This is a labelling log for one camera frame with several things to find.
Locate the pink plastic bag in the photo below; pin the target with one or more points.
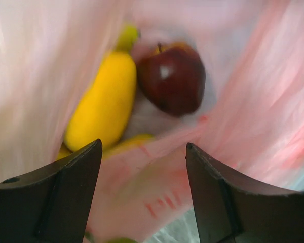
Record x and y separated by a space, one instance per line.
253 52

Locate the yellow mango in bag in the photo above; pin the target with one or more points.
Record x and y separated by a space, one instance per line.
104 101

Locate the dark red apple in bag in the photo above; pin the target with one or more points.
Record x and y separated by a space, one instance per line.
172 77

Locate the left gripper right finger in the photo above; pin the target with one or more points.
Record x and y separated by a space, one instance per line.
232 207

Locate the yellow banana in bag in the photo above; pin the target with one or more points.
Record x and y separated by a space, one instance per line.
129 144

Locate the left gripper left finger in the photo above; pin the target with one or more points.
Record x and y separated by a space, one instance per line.
52 203

